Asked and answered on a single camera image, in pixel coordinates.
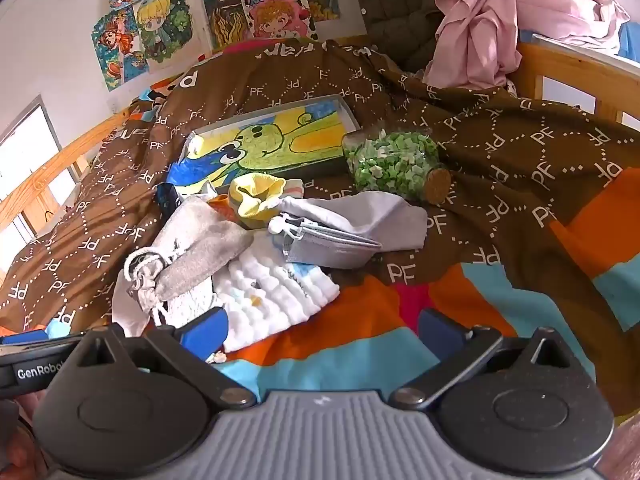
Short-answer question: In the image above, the yellow striped sock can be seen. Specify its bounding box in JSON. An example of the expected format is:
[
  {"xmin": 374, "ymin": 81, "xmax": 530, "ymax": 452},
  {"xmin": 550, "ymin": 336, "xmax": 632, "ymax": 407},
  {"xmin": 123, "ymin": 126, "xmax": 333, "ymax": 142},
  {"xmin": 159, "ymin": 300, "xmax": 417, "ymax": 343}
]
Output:
[{"xmin": 227, "ymin": 172, "xmax": 305, "ymax": 231}]

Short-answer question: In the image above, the person's left hand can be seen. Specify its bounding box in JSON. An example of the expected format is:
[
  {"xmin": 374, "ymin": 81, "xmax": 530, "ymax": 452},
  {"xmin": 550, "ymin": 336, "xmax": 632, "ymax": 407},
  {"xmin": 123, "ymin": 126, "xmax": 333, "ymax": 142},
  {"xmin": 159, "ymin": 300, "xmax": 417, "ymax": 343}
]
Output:
[{"xmin": 0, "ymin": 392, "xmax": 48, "ymax": 480}]

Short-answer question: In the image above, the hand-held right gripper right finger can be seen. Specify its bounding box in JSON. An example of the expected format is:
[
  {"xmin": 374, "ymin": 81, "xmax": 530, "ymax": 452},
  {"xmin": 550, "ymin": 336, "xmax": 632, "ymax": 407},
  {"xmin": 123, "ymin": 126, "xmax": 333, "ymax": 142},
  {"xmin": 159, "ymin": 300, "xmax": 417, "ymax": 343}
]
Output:
[{"xmin": 390, "ymin": 307, "xmax": 576, "ymax": 411}]

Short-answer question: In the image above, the wooden bed frame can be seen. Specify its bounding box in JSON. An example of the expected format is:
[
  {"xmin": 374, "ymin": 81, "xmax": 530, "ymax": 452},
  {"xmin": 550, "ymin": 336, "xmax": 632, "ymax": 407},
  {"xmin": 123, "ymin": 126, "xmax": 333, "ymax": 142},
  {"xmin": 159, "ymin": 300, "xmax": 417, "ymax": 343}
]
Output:
[{"xmin": 510, "ymin": 35, "xmax": 640, "ymax": 126}]

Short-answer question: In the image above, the orange cup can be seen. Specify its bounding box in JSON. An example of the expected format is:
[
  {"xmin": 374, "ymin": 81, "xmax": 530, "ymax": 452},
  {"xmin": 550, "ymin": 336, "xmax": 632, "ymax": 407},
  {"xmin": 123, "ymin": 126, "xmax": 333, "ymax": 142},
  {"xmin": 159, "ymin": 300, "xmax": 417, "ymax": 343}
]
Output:
[{"xmin": 206, "ymin": 194, "xmax": 241, "ymax": 223}]

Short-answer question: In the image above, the brown printed blanket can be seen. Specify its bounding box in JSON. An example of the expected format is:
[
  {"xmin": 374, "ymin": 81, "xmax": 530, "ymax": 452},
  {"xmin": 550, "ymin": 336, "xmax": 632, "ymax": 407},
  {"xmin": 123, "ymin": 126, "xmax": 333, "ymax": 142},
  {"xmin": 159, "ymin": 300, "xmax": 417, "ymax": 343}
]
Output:
[{"xmin": 0, "ymin": 37, "xmax": 640, "ymax": 416}]

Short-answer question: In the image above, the pink poster with curly-haired figure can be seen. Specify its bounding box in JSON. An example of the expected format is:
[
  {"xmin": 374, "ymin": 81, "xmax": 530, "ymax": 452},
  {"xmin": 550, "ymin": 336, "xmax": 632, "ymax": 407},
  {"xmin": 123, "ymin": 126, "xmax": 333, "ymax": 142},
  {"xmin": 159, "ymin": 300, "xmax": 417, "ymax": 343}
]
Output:
[{"xmin": 241, "ymin": 0, "xmax": 318, "ymax": 41}]

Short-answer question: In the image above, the bag of green cubes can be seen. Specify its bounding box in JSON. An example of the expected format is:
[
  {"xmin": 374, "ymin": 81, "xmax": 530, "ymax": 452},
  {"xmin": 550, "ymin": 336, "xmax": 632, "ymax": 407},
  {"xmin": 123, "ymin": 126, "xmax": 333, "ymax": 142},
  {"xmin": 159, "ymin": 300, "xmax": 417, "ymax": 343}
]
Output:
[{"xmin": 342, "ymin": 129, "xmax": 452, "ymax": 206}]

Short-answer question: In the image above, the grey face mask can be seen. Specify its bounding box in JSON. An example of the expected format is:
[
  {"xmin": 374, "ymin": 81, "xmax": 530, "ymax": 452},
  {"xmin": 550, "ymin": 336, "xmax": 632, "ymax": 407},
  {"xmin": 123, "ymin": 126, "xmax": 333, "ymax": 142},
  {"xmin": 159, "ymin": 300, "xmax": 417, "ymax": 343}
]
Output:
[{"xmin": 269, "ymin": 214, "xmax": 383, "ymax": 269}]

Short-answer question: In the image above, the light grey cloth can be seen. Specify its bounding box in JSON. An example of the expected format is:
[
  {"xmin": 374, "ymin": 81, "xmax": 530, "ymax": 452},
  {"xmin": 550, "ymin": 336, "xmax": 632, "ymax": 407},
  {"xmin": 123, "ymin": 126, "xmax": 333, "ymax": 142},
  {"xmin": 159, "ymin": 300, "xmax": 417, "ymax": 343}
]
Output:
[{"xmin": 279, "ymin": 191, "xmax": 429, "ymax": 252}]

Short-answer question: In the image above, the grey drawstring pouch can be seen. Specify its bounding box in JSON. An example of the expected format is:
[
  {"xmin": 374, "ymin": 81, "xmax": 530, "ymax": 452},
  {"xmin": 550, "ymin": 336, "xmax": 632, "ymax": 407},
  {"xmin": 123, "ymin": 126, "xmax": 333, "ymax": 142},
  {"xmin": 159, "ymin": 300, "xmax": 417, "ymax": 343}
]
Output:
[{"xmin": 123, "ymin": 195, "xmax": 255, "ymax": 311}]

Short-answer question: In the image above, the grey tray with cartoon picture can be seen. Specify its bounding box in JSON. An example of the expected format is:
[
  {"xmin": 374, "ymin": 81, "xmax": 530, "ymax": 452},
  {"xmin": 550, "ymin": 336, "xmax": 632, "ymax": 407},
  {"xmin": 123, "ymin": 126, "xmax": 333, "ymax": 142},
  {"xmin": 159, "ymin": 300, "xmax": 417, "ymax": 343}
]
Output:
[{"xmin": 166, "ymin": 94, "xmax": 362, "ymax": 198}]

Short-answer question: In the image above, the pink cloth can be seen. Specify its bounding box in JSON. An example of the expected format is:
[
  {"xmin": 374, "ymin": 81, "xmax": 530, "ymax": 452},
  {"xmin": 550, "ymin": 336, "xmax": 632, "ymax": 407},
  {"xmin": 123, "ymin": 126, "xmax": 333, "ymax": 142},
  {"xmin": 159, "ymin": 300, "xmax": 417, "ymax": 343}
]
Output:
[{"xmin": 424, "ymin": 0, "xmax": 631, "ymax": 92}]

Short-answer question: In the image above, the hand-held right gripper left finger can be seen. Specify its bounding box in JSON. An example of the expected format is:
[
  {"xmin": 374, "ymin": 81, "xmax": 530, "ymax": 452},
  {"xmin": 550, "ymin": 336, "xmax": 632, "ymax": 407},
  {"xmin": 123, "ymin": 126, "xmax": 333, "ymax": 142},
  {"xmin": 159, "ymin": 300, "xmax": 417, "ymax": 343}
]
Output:
[{"xmin": 65, "ymin": 307, "xmax": 258, "ymax": 408}]

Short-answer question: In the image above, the window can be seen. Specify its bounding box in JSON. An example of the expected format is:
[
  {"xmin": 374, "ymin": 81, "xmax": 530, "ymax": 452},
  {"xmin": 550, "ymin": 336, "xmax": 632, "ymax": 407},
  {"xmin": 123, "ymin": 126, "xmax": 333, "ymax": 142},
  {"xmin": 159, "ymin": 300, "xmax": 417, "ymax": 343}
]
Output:
[{"xmin": 0, "ymin": 94, "xmax": 81, "ymax": 273}]

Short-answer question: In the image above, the wooden bed rail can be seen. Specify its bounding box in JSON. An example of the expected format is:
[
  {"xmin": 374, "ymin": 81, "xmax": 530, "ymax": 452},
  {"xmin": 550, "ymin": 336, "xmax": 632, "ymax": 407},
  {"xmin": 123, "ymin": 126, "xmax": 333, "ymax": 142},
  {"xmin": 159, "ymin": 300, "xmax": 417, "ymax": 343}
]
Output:
[{"xmin": 0, "ymin": 110, "xmax": 131, "ymax": 233}]

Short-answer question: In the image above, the swirly seaweed wall poster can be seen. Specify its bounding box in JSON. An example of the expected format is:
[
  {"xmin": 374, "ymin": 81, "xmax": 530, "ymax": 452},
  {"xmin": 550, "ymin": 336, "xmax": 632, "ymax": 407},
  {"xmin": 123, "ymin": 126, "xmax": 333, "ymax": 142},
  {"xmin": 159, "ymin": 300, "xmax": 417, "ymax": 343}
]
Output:
[{"xmin": 200, "ymin": 0, "xmax": 281, "ymax": 51}]

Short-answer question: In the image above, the brown quilted jacket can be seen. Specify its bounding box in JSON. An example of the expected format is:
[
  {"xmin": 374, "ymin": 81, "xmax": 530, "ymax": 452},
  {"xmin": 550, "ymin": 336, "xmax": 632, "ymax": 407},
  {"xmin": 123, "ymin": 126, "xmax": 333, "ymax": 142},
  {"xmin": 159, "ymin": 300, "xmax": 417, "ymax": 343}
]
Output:
[{"xmin": 347, "ymin": 0, "xmax": 451, "ymax": 73}]

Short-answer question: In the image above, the white quilted cloth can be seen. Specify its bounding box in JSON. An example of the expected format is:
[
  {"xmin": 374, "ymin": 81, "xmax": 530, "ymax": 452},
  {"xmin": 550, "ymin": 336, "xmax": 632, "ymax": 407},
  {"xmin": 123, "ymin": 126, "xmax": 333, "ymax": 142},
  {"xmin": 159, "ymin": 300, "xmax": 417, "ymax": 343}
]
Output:
[{"xmin": 215, "ymin": 232, "xmax": 341, "ymax": 353}]

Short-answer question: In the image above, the green poster with blond figure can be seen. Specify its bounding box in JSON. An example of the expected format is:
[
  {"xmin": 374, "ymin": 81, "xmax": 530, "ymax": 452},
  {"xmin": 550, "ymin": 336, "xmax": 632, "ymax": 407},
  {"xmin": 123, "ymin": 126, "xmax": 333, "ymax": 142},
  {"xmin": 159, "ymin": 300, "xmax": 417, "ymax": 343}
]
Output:
[{"xmin": 132, "ymin": 0, "xmax": 193, "ymax": 63}]

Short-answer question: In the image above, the blue poster with orange-haired figure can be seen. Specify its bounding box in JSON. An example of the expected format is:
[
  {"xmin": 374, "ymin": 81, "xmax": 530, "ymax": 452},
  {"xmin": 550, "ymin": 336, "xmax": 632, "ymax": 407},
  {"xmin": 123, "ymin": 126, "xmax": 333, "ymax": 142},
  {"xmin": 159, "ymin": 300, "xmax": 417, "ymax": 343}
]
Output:
[{"xmin": 91, "ymin": 10, "xmax": 151, "ymax": 92}]

